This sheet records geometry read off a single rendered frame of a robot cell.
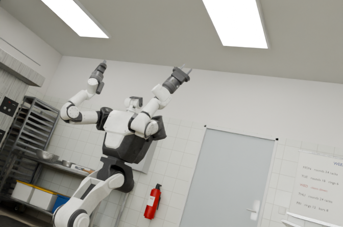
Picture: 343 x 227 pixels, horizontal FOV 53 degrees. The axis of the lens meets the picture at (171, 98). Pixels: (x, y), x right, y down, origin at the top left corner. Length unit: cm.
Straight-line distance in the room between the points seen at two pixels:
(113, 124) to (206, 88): 340
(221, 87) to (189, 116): 67
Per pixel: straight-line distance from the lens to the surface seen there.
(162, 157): 534
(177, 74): 212
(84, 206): 210
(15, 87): 545
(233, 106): 525
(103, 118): 239
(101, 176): 223
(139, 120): 190
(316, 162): 485
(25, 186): 581
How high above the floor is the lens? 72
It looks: 18 degrees up
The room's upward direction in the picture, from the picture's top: 18 degrees clockwise
